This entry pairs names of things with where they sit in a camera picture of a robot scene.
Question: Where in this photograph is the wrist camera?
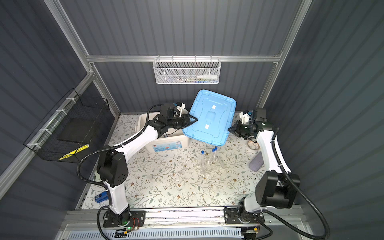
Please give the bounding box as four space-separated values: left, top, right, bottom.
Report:
175 102 186 117
239 111 254 125

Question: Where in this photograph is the blue plastic box lid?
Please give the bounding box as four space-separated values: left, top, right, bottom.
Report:
183 90 237 147

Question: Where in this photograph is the white wire mesh basket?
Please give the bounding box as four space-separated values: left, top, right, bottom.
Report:
153 59 222 85

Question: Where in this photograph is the black wire wall basket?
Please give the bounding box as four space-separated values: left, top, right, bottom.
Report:
24 92 114 163

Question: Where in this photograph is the grey oval stone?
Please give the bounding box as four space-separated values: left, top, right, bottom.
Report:
248 152 264 172

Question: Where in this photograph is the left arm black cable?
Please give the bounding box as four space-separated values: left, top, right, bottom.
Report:
75 104 164 188

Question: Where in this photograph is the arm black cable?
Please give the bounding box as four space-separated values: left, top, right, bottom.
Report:
260 131 331 240
75 104 164 188

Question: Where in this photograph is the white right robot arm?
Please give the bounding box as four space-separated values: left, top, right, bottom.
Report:
229 108 301 223

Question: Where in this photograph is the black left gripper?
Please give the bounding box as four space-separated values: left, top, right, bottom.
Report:
167 113 198 130

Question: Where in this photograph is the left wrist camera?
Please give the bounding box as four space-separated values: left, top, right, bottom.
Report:
175 102 186 117

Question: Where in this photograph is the blue capped test tube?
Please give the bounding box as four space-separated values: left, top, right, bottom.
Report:
201 151 207 176
213 147 224 168
211 147 218 164

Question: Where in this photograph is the white plastic storage box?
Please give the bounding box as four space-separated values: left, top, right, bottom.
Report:
135 112 190 153

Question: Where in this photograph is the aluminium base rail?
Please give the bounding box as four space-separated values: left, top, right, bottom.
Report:
61 206 262 232

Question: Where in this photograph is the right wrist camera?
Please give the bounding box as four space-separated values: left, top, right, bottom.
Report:
239 111 254 125

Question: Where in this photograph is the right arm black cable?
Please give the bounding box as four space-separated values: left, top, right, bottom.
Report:
260 131 331 240

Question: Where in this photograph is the blue object at table edge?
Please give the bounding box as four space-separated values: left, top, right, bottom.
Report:
94 191 109 203

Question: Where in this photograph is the white bottle in basket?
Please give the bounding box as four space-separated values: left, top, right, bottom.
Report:
197 75 219 81

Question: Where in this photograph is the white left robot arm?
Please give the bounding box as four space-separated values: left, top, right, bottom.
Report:
97 103 198 215

